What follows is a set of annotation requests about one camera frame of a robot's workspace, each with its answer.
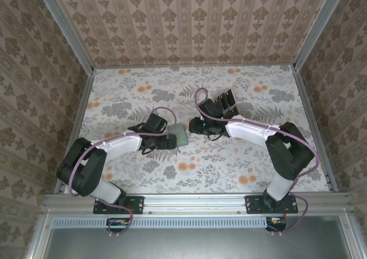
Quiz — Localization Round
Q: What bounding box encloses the green card holder wallet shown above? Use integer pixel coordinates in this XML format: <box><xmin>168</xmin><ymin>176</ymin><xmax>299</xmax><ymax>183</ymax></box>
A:
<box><xmin>167</xmin><ymin>123</ymin><xmax>192</xmax><ymax>147</ymax></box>

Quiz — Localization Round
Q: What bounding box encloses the clear acrylic card stand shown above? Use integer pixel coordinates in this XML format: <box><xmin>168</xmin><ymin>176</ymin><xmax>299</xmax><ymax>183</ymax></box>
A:
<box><xmin>214</xmin><ymin>88</ymin><xmax>240</xmax><ymax>122</ymax></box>

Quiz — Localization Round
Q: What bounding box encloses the aluminium mounting beam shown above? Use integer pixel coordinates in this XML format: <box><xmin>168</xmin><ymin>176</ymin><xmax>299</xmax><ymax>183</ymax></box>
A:
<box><xmin>42</xmin><ymin>193</ymin><xmax>352</xmax><ymax>214</ymax></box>

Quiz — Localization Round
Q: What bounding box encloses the grey metal cabinet top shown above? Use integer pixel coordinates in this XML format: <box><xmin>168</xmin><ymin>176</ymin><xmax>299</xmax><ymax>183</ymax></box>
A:
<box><xmin>27</xmin><ymin>215</ymin><xmax>367</xmax><ymax>259</ymax></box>

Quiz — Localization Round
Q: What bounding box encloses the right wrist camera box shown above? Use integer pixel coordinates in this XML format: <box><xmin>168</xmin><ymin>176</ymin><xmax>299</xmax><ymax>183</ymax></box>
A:
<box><xmin>199</xmin><ymin>98</ymin><xmax>224</xmax><ymax>119</ymax></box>

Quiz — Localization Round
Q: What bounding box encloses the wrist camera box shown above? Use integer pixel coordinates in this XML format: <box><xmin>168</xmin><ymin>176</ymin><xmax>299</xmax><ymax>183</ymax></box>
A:
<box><xmin>199</xmin><ymin>98</ymin><xmax>224</xmax><ymax>119</ymax></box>
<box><xmin>145</xmin><ymin>113</ymin><xmax>169</xmax><ymax>133</ymax></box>

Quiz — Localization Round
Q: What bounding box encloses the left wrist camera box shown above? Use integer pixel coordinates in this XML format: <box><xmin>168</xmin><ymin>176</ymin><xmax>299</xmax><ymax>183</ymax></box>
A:
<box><xmin>145</xmin><ymin>113</ymin><xmax>169</xmax><ymax>133</ymax></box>

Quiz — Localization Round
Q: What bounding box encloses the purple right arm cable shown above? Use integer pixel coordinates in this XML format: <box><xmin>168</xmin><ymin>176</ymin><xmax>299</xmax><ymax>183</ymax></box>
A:
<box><xmin>194</xmin><ymin>87</ymin><xmax>321</xmax><ymax>237</ymax></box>

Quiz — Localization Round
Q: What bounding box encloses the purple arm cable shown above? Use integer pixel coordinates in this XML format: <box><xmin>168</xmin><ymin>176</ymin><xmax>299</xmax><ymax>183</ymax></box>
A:
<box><xmin>194</xmin><ymin>87</ymin><xmax>321</xmax><ymax>237</ymax></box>
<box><xmin>68</xmin><ymin>107</ymin><xmax>177</xmax><ymax>238</ymax></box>

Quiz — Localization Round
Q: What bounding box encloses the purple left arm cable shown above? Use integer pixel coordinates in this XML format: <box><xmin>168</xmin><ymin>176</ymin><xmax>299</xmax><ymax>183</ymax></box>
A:
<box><xmin>68</xmin><ymin>107</ymin><xmax>177</xmax><ymax>238</ymax></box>

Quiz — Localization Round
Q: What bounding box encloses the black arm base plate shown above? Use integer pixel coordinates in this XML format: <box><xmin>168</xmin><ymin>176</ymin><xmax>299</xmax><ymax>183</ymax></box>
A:
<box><xmin>245</xmin><ymin>195</ymin><xmax>299</xmax><ymax>215</ymax></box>
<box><xmin>93</xmin><ymin>195</ymin><xmax>144</xmax><ymax>215</ymax></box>

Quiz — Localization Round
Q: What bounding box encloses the aluminium table side rail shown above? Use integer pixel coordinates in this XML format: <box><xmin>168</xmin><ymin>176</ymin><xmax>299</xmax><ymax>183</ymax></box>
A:
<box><xmin>292</xmin><ymin>66</ymin><xmax>339</xmax><ymax>193</ymax></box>
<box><xmin>53</xmin><ymin>68</ymin><xmax>95</xmax><ymax>195</ymax></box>

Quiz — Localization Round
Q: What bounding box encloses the white slotted cable duct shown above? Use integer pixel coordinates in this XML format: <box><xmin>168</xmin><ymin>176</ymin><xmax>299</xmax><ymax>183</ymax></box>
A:
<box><xmin>53</xmin><ymin>216</ymin><xmax>287</xmax><ymax>229</ymax></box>

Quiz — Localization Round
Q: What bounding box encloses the black cable junction box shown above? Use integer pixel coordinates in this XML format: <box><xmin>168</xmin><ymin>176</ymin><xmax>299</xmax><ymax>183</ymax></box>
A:
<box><xmin>265</xmin><ymin>216</ymin><xmax>287</xmax><ymax>233</ymax></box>
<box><xmin>106</xmin><ymin>217</ymin><xmax>130</xmax><ymax>233</ymax></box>

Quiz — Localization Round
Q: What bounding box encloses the aluminium frame post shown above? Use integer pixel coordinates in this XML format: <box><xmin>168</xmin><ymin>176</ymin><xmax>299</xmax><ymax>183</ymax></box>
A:
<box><xmin>294</xmin><ymin>0</ymin><xmax>349</xmax><ymax>70</ymax></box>
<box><xmin>33</xmin><ymin>0</ymin><xmax>95</xmax><ymax>73</ymax></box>

